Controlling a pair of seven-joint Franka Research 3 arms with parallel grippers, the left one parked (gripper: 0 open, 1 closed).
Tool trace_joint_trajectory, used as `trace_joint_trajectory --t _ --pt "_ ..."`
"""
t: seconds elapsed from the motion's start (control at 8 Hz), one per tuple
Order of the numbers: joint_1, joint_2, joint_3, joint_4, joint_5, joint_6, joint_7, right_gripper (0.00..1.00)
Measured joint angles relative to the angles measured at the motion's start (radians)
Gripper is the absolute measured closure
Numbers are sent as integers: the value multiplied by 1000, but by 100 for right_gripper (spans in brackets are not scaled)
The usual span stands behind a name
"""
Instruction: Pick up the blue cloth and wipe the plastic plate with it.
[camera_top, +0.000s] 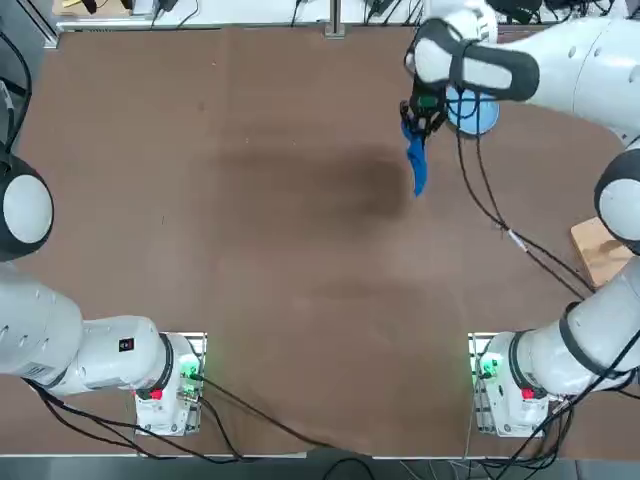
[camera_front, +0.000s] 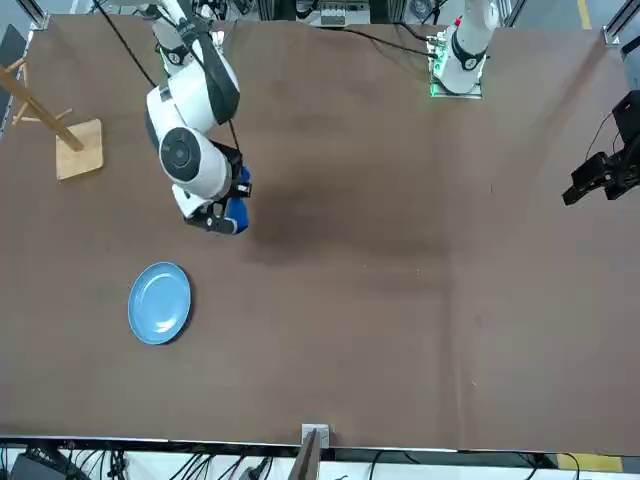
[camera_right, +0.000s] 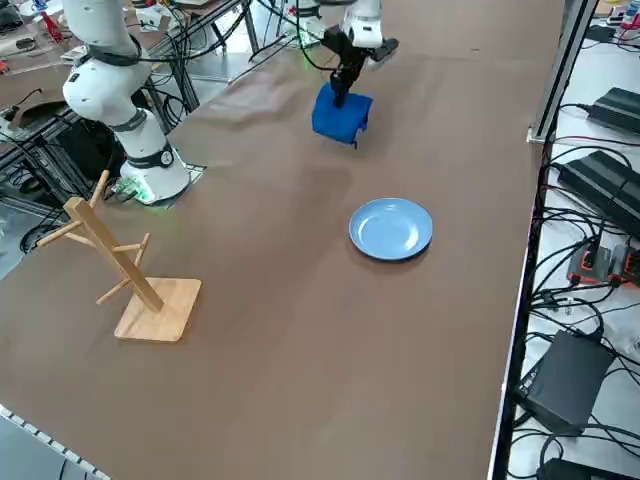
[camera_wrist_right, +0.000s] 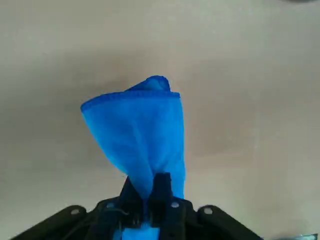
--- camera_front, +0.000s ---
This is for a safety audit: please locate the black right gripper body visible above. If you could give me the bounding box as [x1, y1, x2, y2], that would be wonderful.
[185, 141, 254, 236]

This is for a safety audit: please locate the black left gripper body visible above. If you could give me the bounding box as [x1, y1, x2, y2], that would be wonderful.
[611, 89, 640, 151]

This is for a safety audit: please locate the blue cloth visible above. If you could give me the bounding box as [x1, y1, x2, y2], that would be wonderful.
[219, 164, 252, 236]

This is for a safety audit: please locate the blue plastic plate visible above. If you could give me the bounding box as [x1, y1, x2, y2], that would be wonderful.
[127, 261, 194, 347]

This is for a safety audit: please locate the wooden cup rack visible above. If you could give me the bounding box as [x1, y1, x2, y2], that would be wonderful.
[0, 57, 106, 182]

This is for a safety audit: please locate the black flat panel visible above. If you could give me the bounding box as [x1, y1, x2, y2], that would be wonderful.
[0, 24, 29, 134]

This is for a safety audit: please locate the black device box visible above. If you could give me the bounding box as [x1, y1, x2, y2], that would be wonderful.
[8, 447, 81, 480]

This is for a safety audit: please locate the aluminium frame profile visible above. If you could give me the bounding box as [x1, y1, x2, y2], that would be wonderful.
[19, 0, 52, 32]
[602, 0, 640, 47]

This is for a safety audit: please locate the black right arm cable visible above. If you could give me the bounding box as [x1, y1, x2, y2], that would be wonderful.
[92, 0, 244, 154]

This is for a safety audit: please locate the black cable across table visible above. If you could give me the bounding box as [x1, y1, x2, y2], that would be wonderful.
[309, 22, 441, 56]

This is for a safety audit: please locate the silver table clamp bracket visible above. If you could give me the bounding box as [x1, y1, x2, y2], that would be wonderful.
[301, 423, 332, 449]

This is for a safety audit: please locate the upright mounting post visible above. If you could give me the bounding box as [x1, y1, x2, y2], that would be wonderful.
[292, 428, 322, 480]

